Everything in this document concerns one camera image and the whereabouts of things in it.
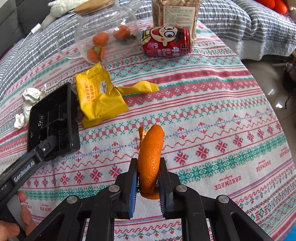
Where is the white paper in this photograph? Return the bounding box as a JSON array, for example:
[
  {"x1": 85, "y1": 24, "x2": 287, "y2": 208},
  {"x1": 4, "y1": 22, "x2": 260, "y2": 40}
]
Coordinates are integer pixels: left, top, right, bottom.
[{"x1": 14, "y1": 84, "x2": 47, "y2": 129}]

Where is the grey striped quilt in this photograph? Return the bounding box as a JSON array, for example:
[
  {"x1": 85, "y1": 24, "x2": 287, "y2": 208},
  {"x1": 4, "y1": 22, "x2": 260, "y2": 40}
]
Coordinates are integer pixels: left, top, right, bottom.
[{"x1": 1, "y1": 1, "x2": 295, "y2": 97}]

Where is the black plastic tray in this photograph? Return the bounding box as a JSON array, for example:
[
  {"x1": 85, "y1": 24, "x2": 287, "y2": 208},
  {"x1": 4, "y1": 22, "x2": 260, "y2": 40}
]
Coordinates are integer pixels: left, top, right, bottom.
[{"x1": 27, "y1": 83, "x2": 80, "y2": 161}]

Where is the yellow snack wrapper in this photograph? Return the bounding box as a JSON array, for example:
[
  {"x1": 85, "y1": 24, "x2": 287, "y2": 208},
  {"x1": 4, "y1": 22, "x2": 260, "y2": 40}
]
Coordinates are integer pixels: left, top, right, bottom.
[{"x1": 75, "y1": 63, "x2": 159, "y2": 128}]

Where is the white plush toy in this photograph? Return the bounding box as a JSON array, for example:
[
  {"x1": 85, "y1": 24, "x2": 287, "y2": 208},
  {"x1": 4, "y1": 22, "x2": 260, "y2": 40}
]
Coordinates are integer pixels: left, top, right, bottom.
[{"x1": 41, "y1": 0, "x2": 87, "y2": 29}]

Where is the dark grey sofa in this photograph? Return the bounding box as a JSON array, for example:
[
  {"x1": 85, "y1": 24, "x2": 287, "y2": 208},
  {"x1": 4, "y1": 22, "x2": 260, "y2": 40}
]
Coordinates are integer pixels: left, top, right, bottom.
[{"x1": 1, "y1": 1, "x2": 50, "y2": 56}]

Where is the glass jar with wooden lid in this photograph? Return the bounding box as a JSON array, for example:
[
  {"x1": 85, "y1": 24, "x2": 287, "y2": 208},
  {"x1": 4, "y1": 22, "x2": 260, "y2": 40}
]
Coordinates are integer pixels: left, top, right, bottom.
[{"x1": 56, "y1": 1, "x2": 142, "y2": 64}]

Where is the person left hand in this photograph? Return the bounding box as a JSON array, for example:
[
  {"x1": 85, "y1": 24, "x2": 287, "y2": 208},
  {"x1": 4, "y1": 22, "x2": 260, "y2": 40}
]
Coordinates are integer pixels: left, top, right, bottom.
[{"x1": 0, "y1": 191, "x2": 38, "y2": 241}]

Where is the orange peel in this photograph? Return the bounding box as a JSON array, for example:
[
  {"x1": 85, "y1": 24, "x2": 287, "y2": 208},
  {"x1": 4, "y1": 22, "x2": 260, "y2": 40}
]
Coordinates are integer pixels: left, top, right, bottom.
[{"x1": 137, "y1": 124, "x2": 164, "y2": 200}]

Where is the tangerine in jar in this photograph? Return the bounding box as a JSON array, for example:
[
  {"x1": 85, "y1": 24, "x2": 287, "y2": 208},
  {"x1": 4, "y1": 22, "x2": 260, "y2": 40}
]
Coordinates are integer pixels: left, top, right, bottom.
[
  {"x1": 87, "y1": 46, "x2": 104, "y2": 63},
  {"x1": 113, "y1": 25, "x2": 130, "y2": 40},
  {"x1": 92, "y1": 32, "x2": 109, "y2": 47}
]

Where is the white power adapter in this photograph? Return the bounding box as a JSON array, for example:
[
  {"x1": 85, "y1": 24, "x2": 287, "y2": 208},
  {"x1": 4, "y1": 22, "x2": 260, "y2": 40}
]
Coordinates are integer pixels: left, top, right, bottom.
[{"x1": 30, "y1": 23, "x2": 42, "y2": 35}]

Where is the red cushion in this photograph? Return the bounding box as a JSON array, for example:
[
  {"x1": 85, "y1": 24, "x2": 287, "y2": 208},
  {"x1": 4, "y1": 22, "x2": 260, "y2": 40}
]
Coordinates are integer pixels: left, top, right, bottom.
[{"x1": 256, "y1": 0, "x2": 288, "y2": 15}]

